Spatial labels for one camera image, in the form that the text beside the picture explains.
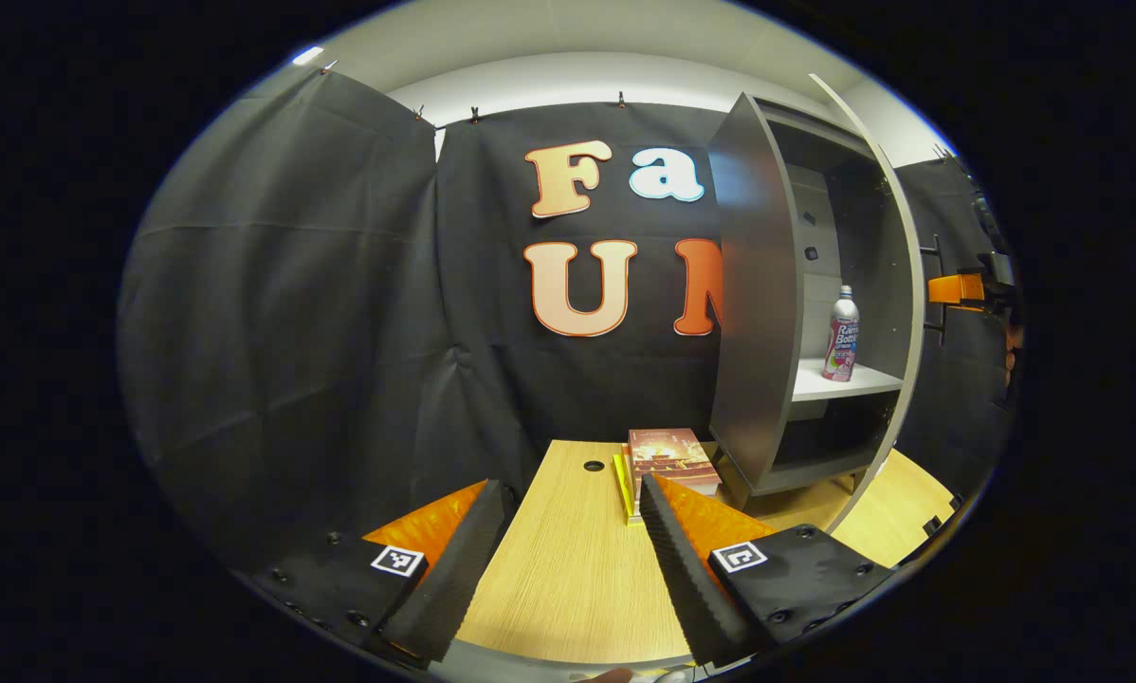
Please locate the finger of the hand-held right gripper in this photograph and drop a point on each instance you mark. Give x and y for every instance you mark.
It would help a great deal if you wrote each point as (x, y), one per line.
(957, 287)

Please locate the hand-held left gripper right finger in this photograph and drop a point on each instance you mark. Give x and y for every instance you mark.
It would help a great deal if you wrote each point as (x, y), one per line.
(682, 579)

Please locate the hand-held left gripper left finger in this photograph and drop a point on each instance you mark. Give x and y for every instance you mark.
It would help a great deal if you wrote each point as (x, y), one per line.
(464, 569)

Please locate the pink label bottle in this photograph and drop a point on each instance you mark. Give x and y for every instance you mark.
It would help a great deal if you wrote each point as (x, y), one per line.
(843, 332)

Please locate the grey cabinet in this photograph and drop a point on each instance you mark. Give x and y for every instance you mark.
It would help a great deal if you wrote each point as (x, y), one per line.
(758, 285)

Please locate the yellow book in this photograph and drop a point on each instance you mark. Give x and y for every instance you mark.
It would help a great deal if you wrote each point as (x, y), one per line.
(620, 484)

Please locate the black backdrop cloth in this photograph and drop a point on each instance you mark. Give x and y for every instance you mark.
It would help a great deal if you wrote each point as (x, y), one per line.
(293, 332)

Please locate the ceiling light panel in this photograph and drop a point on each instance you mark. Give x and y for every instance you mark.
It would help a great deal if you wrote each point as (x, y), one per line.
(307, 55)

